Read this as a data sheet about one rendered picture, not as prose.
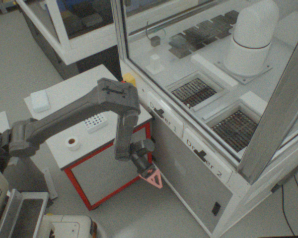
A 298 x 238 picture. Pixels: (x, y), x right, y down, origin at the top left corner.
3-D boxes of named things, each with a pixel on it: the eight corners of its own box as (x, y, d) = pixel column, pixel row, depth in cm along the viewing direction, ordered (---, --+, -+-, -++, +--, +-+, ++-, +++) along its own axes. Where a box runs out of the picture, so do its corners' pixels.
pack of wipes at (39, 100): (50, 108, 156) (48, 103, 152) (35, 113, 154) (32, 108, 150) (47, 93, 165) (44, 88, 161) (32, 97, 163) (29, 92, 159)
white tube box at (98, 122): (88, 134, 142) (87, 130, 139) (82, 124, 147) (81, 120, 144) (108, 124, 146) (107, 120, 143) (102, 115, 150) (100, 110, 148)
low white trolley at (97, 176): (91, 217, 188) (59, 168, 129) (59, 158, 221) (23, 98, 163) (154, 176, 207) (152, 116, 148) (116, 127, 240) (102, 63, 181)
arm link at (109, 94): (111, 64, 64) (114, 98, 60) (140, 87, 75) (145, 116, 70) (6, 126, 83) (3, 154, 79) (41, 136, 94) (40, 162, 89)
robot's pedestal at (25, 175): (19, 216, 191) (-44, 167, 132) (12, 184, 208) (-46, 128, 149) (58, 197, 199) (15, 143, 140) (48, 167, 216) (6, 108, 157)
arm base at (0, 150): (-8, 131, 89) (-24, 161, 81) (3, 122, 84) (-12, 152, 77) (15, 142, 94) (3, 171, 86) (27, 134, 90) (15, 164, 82)
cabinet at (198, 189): (213, 247, 171) (243, 203, 109) (132, 145, 227) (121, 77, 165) (301, 173, 202) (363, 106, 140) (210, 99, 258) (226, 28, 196)
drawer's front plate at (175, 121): (179, 138, 130) (181, 125, 122) (147, 105, 146) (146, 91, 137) (182, 136, 131) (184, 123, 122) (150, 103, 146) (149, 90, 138)
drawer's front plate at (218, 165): (224, 184, 113) (229, 173, 105) (182, 141, 129) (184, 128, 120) (227, 182, 114) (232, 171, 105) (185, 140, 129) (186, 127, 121)
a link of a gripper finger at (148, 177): (163, 180, 112) (151, 163, 111) (169, 183, 105) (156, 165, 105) (151, 190, 110) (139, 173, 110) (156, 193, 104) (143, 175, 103)
